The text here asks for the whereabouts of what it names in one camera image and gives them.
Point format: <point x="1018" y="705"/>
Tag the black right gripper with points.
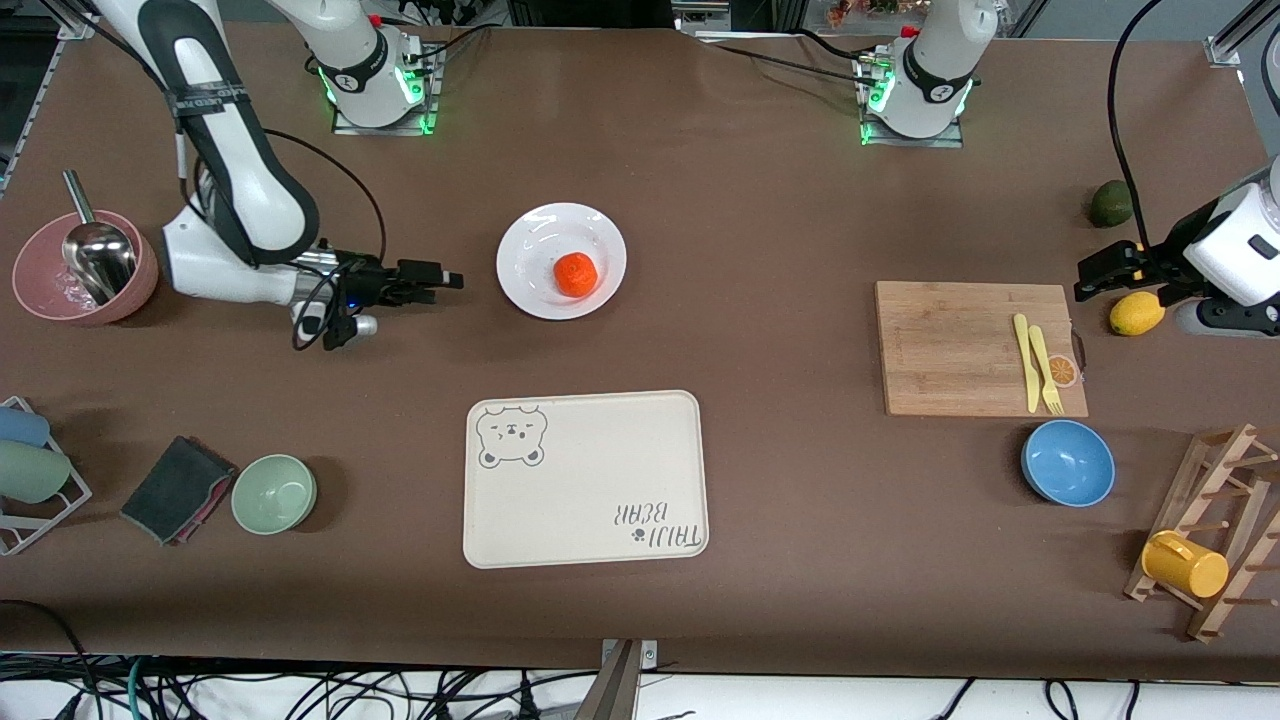
<point x="372" y="283"/>

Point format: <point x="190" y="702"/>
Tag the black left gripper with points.
<point x="1158" y="258"/>

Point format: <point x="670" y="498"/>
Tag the white round plate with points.
<point x="545" y="250"/>

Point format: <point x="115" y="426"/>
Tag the orange mandarin fruit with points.
<point x="576" y="276"/>

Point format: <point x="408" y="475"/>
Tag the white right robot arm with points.
<point x="240" y="200"/>

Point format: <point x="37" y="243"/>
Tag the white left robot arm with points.
<point x="935" y="60"/>

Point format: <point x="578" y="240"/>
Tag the yellow lemon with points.
<point x="1138" y="314"/>

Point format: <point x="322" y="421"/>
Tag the dark green avocado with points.
<point x="1108" y="204"/>

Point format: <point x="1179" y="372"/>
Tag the yellow plastic fork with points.
<point x="1040" y="350"/>

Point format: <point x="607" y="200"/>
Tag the orange slice sticker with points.
<point x="1066" y="372"/>

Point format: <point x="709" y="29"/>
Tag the yellow plastic knife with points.
<point x="1031" y="380"/>

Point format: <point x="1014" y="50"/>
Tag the wooden cutting board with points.
<point x="950" y="350"/>

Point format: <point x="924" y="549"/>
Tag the blue bowl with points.
<point x="1068" y="465"/>

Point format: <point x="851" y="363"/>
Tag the cream bear print tray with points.
<point x="585" y="500"/>

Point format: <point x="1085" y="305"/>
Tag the pale green bowl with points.
<point x="272" y="495"/>

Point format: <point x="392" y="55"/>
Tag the yellow mug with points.
<point x="1190" y="570"/>

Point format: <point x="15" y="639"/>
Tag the dark grey folded cloth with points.
<point x="175" y="490"/>

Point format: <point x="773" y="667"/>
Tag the shiny metal scoop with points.
<point x="100" y="250"/>

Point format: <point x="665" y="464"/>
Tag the wooden mug rack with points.
<point x="1210" y="615"/>

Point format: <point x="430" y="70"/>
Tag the pink bowl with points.
<point x="35" y="265"/>

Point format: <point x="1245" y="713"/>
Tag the blue cup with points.
<point x="22" y="428"/>

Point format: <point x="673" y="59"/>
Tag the sage green cup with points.
<point x="30" y="472"/>

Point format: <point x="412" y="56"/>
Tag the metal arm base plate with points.
<point x="385" y="131"/>
<point x="915" y="143"/>

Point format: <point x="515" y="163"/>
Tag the aluminium frame bar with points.
<point x="1225" y="48"/>
<point x="80" y="25"/>

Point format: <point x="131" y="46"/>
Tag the grey metal table bracket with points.
<point x="625" y="680"/>

